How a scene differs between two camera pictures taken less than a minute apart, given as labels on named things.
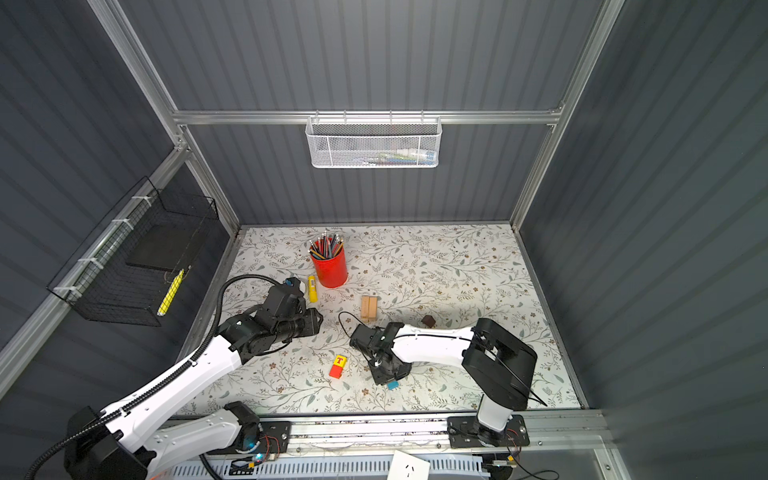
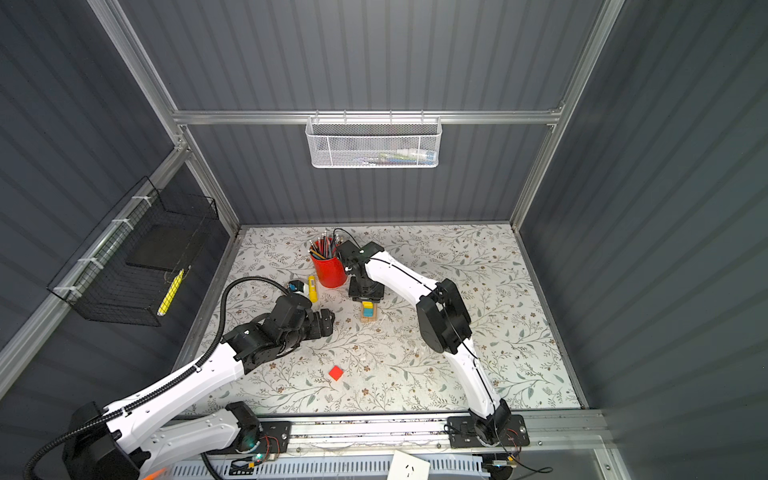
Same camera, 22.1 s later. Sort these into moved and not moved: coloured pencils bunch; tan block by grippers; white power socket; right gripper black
Moved: right gripper black
Not moved: coloured pencils bunch; white power socket; tan block by grippers
